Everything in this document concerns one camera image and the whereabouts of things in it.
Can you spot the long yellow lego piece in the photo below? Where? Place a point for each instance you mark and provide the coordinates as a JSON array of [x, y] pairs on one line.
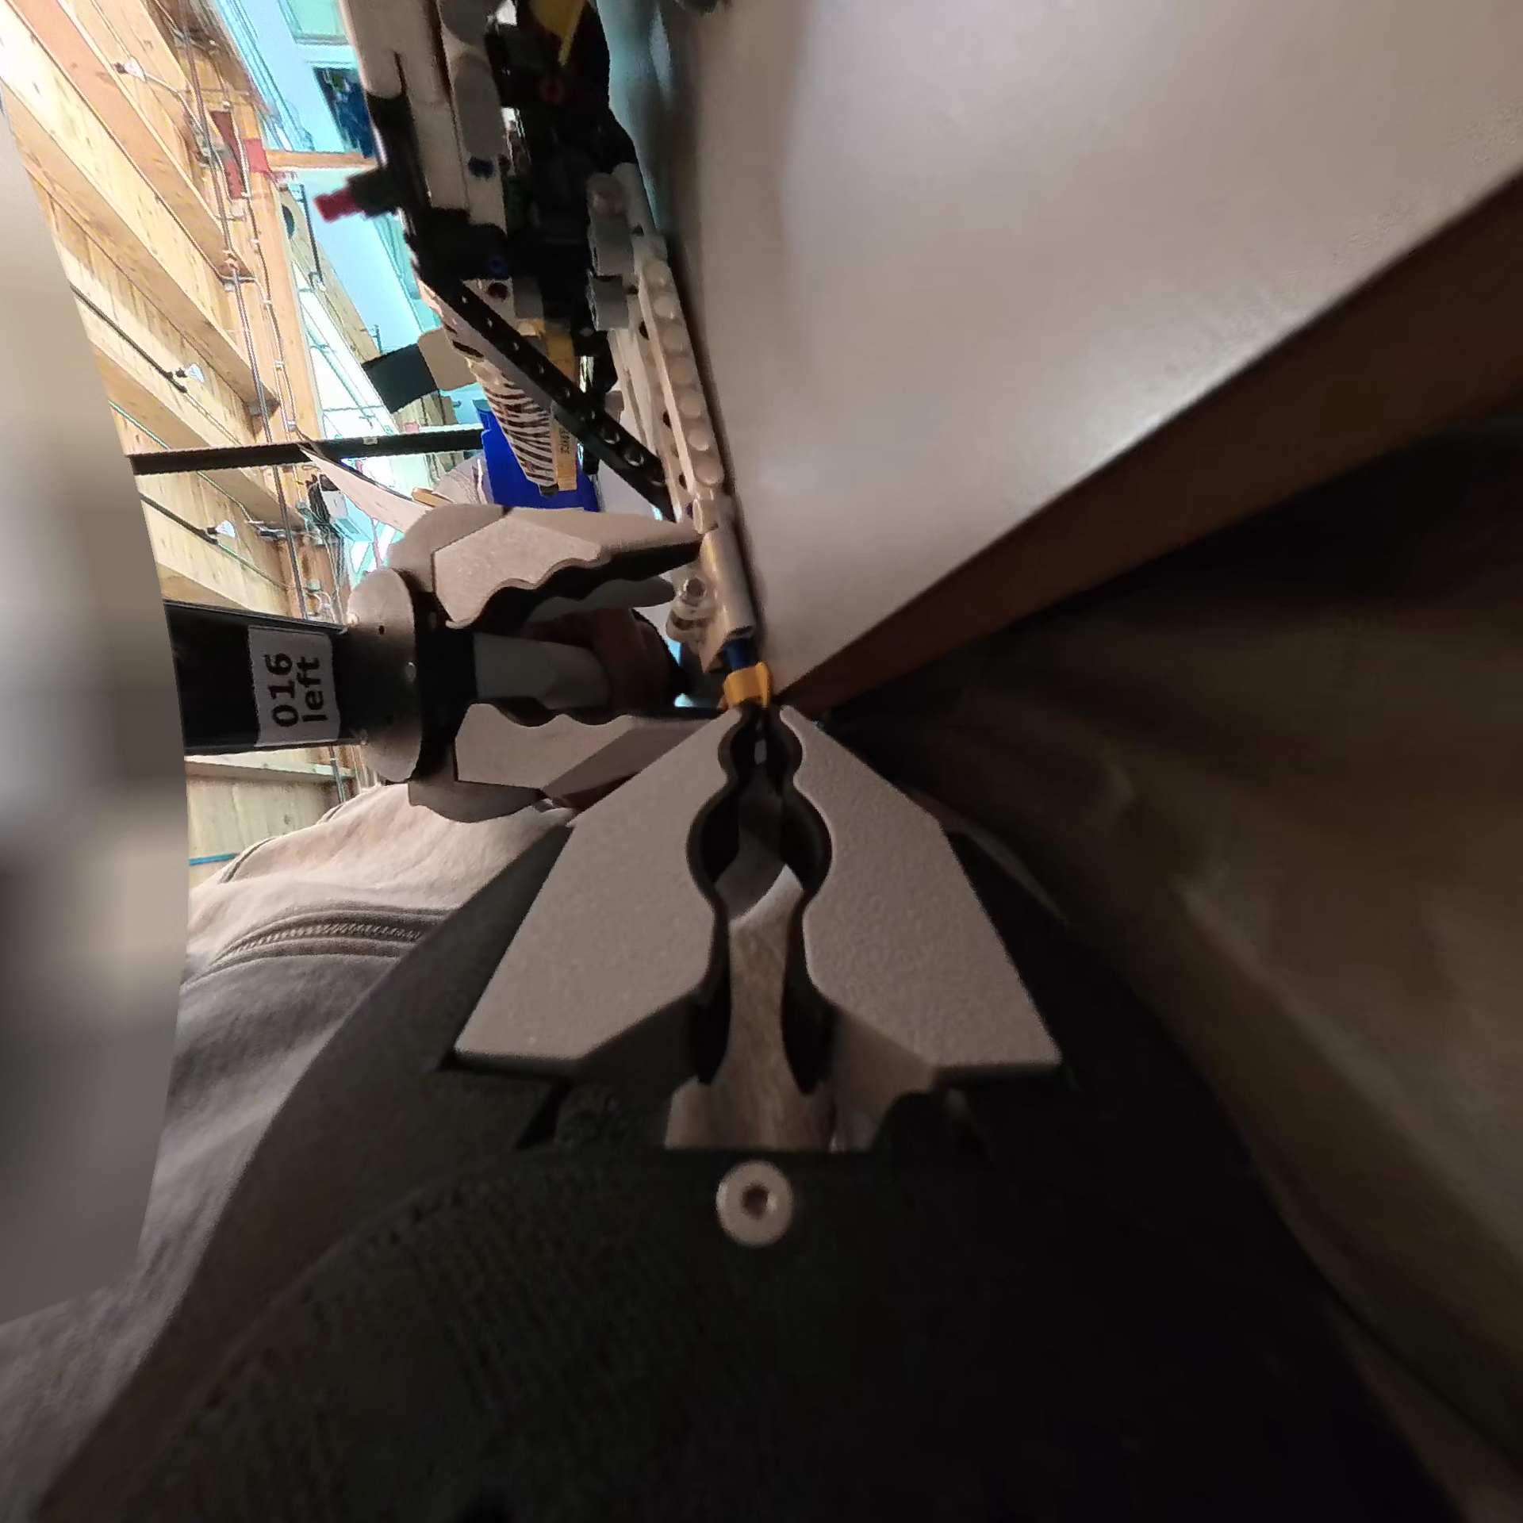
[[748, 687]]

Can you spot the blue plastic bin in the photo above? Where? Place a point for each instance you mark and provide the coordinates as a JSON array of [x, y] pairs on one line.
[[507, 459]]

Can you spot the zebra striped lego helicopter model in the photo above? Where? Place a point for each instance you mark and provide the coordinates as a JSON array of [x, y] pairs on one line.
[[685, 357]]

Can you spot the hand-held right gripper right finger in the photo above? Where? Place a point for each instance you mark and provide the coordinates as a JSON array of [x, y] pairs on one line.
[[929, 952]]

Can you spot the person's left hand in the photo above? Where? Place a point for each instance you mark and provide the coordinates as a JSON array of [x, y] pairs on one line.
[[643, 667]]

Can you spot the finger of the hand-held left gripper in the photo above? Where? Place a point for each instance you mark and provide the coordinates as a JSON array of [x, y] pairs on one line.
[[512, 762], [524, 548]]

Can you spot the black metal pole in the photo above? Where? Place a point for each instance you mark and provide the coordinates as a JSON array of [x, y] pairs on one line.
[[298, 452]]

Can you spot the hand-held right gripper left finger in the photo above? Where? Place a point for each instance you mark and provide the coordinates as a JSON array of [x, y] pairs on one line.
[[596, 952]]

